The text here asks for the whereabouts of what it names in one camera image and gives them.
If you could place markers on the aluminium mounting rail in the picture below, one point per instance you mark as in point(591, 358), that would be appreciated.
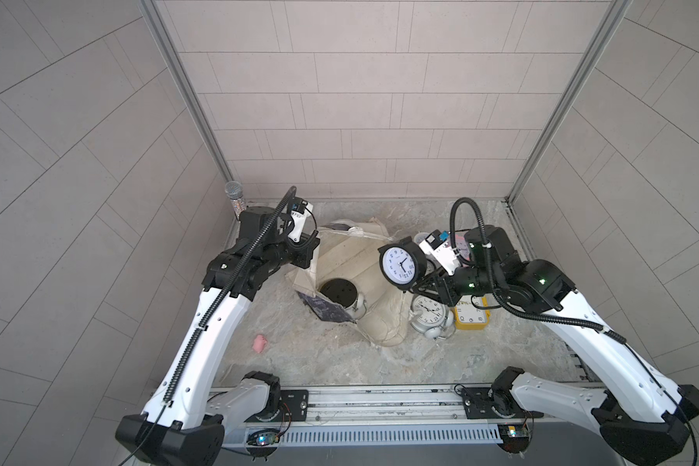
point(374, 415)

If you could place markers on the right circuit board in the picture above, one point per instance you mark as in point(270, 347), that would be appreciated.
point(516, 438)

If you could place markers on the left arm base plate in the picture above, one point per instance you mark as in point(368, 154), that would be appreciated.
point(293, 402)

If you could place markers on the silver clock black back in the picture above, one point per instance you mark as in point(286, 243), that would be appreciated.
point(344, 301)

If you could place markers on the left circuit board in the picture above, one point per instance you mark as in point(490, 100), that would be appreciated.
point(264, 438)

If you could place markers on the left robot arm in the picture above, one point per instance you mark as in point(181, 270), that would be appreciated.
point(175, 427)

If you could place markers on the pink alarm clock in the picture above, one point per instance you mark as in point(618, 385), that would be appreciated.
point(462, 246)

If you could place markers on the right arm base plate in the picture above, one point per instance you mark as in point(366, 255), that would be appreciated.
point(481, 402)

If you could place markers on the large black round clock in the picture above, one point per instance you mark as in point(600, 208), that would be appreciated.
point(403, 264)

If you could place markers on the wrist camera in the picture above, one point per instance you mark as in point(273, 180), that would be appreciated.
point(437, 245)
point(300, 211)

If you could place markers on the glitter microphone on stand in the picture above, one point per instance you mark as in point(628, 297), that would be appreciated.
point(235, 193)

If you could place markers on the white twin-bell alarm clock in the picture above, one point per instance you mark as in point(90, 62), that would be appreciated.
point(421, 237)

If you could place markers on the large white twin-bell clock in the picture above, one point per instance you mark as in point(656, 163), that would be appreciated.
point(432, 319)

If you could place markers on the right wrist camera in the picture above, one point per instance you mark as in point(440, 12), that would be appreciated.
point(437, 245)

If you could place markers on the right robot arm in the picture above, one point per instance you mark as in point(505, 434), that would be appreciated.
point(644, 416)

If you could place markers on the circuit board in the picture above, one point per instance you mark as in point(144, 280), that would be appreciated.
point(516, 438)
point(264, 438)

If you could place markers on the yellow rectangular alarm clock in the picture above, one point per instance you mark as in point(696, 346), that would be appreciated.
point(471, 313)

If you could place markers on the beige canvas tote bag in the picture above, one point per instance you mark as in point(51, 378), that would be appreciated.
point(350, 250)

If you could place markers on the small pink eraser piece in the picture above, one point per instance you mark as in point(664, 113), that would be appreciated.
point(259, 344)

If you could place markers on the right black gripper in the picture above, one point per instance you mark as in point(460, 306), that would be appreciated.
point(443, 286)

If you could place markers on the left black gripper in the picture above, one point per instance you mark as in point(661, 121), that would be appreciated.
point(303, 249)

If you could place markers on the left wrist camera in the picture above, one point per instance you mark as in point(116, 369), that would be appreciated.
point(300, 211)

